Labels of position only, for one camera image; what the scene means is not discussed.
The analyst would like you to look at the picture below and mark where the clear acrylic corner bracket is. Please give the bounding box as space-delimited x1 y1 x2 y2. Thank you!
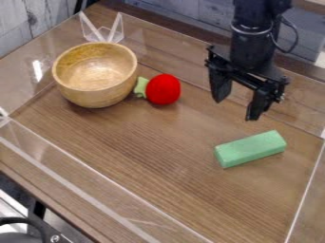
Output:
78 12 124 43

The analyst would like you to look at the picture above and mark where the black table frame bracket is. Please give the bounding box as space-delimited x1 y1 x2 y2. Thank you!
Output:
27 199 92 243

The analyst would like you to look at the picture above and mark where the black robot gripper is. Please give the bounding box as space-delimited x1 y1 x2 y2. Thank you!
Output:
204 25 288 121

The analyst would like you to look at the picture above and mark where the red knitted strawberry toy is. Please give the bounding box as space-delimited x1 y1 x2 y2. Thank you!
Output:
133 74 181 105

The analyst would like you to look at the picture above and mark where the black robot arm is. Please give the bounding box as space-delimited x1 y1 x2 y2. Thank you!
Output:
204 0 298 121

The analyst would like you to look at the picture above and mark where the black cable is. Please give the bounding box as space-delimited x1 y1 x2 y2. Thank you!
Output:
0 217 52 243

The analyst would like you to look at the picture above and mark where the light wooden bowl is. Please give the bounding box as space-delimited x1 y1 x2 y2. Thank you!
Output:
52 42 137 108

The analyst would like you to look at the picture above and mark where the green rectangular block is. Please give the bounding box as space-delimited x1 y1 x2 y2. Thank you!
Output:
213 130 287 168

